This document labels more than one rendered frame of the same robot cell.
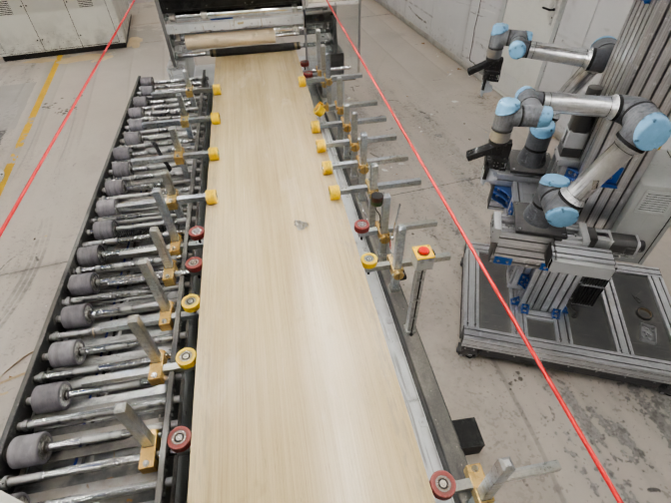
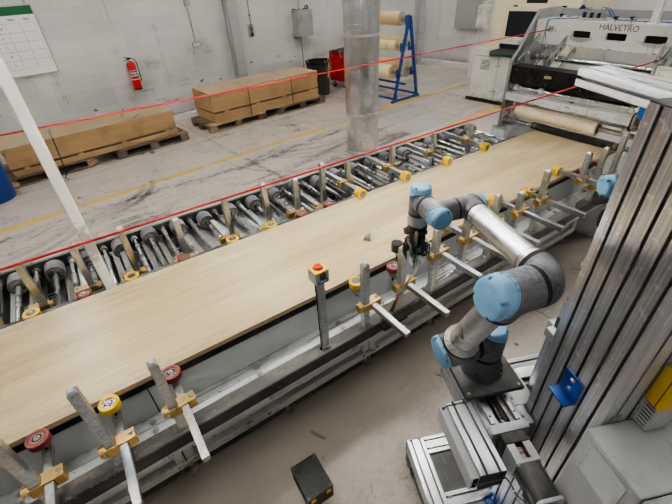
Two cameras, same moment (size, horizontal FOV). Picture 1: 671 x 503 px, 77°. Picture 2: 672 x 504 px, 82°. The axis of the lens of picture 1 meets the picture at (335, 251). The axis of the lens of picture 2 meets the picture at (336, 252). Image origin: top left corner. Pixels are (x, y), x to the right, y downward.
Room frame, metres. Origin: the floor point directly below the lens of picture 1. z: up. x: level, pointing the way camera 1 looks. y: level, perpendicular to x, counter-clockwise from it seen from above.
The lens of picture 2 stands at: (0.66, -1.61, 2.27)
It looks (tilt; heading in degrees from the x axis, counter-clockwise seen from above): 36 degrees down; 67
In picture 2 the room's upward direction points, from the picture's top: 3 degrees counter-clockwise
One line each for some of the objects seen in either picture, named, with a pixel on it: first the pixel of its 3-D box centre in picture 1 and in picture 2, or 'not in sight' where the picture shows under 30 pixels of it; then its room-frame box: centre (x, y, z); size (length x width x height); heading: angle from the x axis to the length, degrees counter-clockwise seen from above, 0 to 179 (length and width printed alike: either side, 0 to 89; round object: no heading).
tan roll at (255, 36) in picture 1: (254, 37); (576, 124); (4.12, 0.69, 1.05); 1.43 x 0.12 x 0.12; 99
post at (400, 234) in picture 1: (396, 263); (364, 299); (1.38, -0.29, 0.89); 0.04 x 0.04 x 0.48; 9
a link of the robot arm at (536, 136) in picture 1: (540, 133); not in sight; (1.99, -1.10, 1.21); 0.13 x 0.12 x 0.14; 158
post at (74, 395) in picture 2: not in sight; (99, 428); (0.15, -0.49, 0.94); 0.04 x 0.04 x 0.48; 9
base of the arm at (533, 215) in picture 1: (543, 210); (483, 358); (1.51, -0.97, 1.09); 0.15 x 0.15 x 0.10
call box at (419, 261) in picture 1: (422, 258); (318, 274); (1.12, -0.33, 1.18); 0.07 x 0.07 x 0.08; 9
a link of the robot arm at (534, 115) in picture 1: (533, 114); (439, 212); (1.42, -0.73, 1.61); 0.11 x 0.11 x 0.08; 82
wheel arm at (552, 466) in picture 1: (496, 478); (189, 415); (0.44, -0.51, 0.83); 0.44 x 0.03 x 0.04; 99
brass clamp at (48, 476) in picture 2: not in sight; (44, 482); (-0.08, -0.52, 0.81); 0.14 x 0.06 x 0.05; 9
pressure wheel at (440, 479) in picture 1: (440, 488); (174, 379); (0.41, -0.32, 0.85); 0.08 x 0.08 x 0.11
